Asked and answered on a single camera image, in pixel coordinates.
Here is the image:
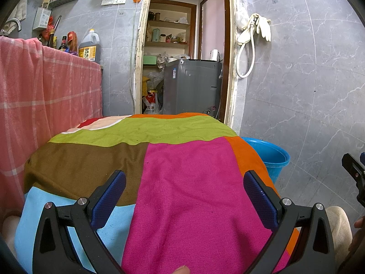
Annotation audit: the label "white wall cable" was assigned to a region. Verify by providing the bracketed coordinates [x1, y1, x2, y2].
[130, 2, 139, 100]

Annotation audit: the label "blue plastic bucket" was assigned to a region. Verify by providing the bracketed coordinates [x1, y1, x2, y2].
[241, 137, 291, 185]

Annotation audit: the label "metal faucet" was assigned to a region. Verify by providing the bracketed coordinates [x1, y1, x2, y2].
[1, 18, 22, 33]

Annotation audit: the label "colourful patchwork blanket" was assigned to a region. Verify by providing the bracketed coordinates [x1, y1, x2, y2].
[14, 113, 300, 274]

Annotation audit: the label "person's right hand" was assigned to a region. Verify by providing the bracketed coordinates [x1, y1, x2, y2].
[348, 216, 365, 253]

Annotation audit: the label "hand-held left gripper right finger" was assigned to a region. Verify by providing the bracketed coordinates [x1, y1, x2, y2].
[243, 170, 335, 274]

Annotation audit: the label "beige hanging towel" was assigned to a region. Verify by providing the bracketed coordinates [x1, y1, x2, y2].
[6, 0, 29, 33]

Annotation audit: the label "white rubber gloves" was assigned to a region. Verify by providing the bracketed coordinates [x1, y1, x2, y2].
[255, 14, 272, 42]

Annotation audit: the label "white shower hose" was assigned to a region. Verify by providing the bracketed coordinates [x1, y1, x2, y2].
[235, 14, 258, 79]

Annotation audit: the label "person's right leg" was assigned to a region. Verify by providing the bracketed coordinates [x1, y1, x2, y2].
[325, 205, 353, 266]

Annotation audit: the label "clear plastic bags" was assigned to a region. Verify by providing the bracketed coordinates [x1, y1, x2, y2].
[148, 70, 165, 92]

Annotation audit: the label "large cooking oil bottle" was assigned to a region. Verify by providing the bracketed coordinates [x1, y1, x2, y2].
[78, 29, 102, 63]

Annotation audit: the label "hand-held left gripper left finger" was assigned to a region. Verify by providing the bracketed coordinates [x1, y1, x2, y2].
[33, 170, 127, 274]

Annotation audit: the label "grey utensil holder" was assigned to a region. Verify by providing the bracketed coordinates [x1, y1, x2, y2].
[32, 8, 52, 31]

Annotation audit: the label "pink checked cloth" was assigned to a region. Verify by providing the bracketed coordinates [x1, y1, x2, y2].
[0, 36, 103, 234]

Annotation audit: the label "wooden wall shelf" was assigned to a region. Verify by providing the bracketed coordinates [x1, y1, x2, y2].
[144, 0, 198, 61]

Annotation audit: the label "red and white sack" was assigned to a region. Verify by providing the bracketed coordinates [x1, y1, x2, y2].
[143, 91, 159, 115]

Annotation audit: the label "red mesh bag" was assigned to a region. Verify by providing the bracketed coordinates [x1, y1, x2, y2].
[43, 17, 56, 38]

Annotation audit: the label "grey washing machine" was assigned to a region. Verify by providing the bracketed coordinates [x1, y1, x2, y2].
[163, 58, 223, 116]

